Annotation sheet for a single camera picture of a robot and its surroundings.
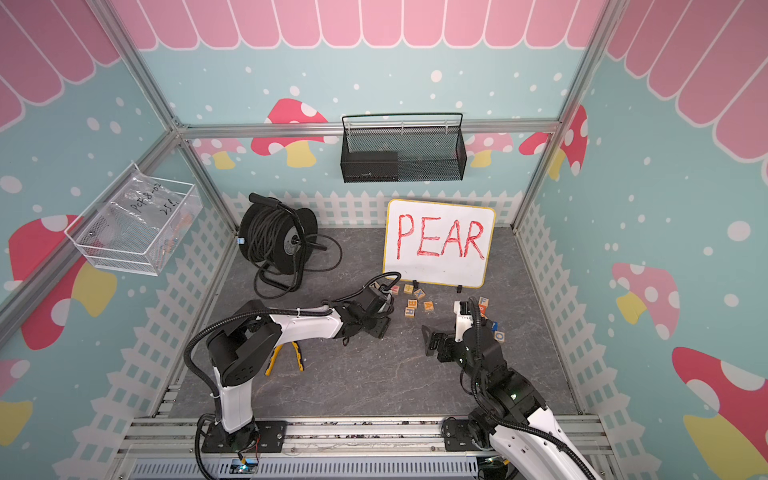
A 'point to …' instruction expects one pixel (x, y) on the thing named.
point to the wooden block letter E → (412, 303)
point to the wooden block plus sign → (408, 289)
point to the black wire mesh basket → (403, 147)
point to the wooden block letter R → (410, 312)
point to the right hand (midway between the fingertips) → (437, 327)
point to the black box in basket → (367, 166)
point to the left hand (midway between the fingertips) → (379, 322)
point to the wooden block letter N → (395, 289)
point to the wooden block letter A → (428, 306)
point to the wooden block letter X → (419, 293)
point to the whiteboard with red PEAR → (438, 243)
